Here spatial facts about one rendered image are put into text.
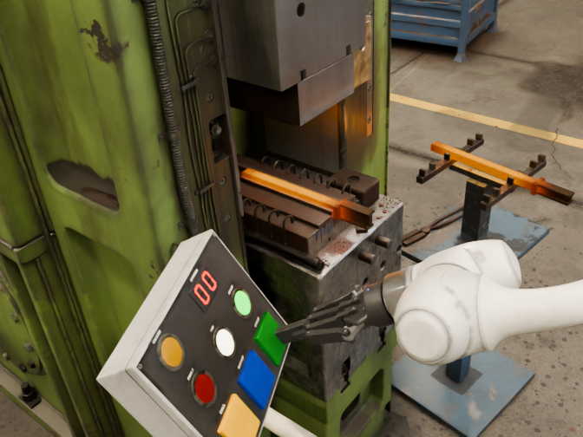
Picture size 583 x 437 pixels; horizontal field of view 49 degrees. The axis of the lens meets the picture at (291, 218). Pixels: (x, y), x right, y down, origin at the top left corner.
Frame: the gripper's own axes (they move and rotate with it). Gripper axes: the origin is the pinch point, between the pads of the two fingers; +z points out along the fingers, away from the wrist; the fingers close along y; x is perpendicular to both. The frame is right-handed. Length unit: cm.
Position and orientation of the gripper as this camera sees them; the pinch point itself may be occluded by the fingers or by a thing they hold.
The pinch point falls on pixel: (294, 331)
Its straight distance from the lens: 118.8
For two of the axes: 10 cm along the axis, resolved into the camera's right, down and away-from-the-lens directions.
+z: -8.1, 3.4, 4.8
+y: 2.3, -5.7, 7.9
